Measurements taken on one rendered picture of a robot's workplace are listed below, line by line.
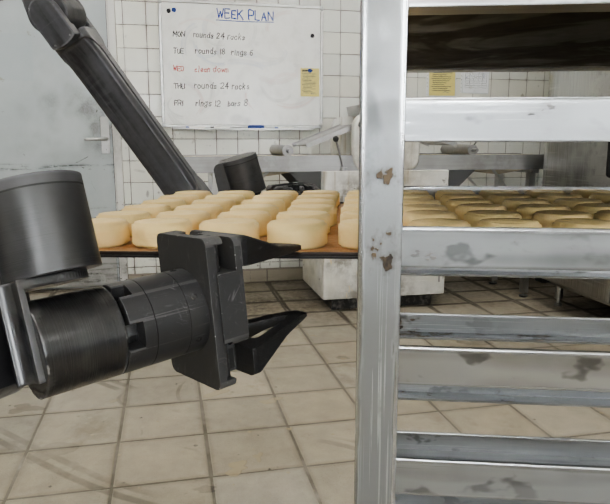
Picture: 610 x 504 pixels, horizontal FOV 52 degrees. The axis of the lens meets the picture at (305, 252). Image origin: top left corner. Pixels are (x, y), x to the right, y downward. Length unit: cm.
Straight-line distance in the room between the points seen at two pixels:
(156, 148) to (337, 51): 381
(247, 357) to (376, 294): 10
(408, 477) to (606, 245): 23
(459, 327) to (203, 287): 57
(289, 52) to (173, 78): 83
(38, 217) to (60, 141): 424
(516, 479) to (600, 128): 27
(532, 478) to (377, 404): 14
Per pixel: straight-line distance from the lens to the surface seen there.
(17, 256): 38
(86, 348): 38
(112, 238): 54
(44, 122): 463
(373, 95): 42
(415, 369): 49
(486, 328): 93
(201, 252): 40
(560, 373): 50
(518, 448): 100
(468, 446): 99
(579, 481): 54
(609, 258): 49
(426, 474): 52
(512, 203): 70
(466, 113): 46
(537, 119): 47
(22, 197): 38
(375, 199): 42
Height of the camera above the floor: 104
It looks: 10 degrees down
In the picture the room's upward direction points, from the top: straight up
